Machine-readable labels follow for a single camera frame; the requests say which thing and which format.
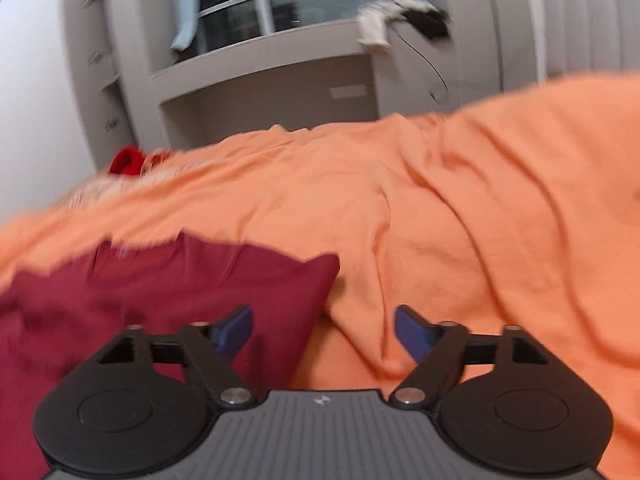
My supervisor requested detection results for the black cloth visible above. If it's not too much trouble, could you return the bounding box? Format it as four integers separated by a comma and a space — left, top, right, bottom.
400, 6, 452, 40

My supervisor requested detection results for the light blue curtain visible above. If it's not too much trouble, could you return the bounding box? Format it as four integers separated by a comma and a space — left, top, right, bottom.
166, 0, 205, 52

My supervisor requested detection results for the white cloth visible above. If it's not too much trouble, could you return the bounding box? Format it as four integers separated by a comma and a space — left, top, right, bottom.
356, 0, 442, 54

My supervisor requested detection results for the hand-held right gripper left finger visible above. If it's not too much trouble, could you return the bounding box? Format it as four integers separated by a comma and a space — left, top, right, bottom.
92, 304, 256, 407

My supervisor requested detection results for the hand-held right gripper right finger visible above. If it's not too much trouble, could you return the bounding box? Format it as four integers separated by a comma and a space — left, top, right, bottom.
389, 304, 552, 408

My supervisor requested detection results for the grey window shelf unit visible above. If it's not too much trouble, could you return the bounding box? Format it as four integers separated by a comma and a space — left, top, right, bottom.
149, 14, 383, 152

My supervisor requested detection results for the red plush cloth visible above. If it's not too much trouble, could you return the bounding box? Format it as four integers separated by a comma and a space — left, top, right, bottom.
109, 145, 146, 179

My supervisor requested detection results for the padded wooden headboard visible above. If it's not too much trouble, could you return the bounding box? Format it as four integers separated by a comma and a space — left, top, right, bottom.
536, 0, 640, 80

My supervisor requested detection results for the maroon sweater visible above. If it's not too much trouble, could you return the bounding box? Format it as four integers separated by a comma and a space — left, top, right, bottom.
0, 234, 342, 480

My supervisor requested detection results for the grey tall closed wardrobe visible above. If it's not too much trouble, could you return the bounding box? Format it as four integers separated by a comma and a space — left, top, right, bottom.
375, 0, 547, 118

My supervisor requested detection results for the white wall socket plate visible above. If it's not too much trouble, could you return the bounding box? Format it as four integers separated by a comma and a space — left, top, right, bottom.
328, 84, 367, 100

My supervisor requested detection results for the beige patterned pillow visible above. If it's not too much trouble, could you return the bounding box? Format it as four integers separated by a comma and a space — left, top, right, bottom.
52, 169, 168, 213

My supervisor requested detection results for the black cable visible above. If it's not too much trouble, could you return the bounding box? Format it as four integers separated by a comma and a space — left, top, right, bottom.
394, 24, 449, 104

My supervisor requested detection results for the grey open wardrobe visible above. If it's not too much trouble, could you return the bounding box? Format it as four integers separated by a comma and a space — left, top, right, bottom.
61, 0, 168, 172

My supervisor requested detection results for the orange blanket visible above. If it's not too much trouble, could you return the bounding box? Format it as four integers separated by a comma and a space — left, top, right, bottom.
0, 71, 640, 480

